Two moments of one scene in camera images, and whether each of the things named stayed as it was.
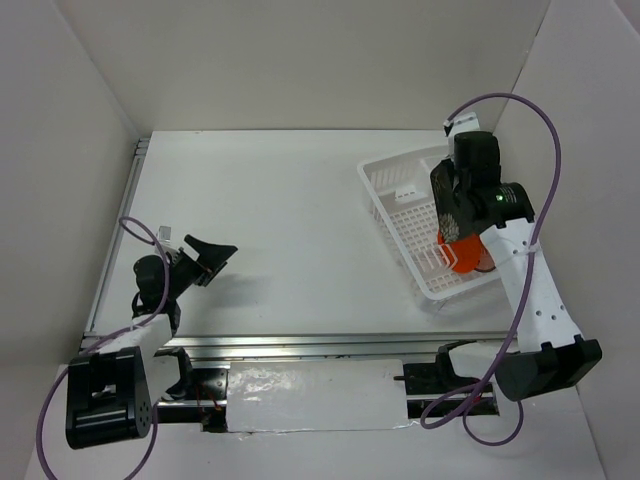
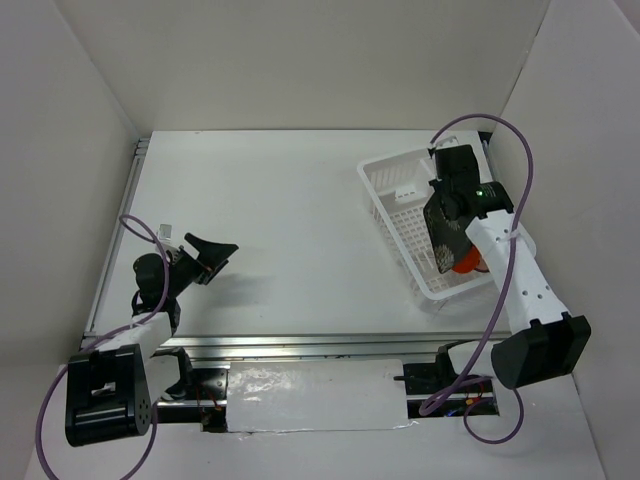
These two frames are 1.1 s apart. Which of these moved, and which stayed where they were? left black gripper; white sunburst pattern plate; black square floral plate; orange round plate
Moved: black square floral plate
Stayed: left black gripper; orange round plate; white sunburst pattern plate
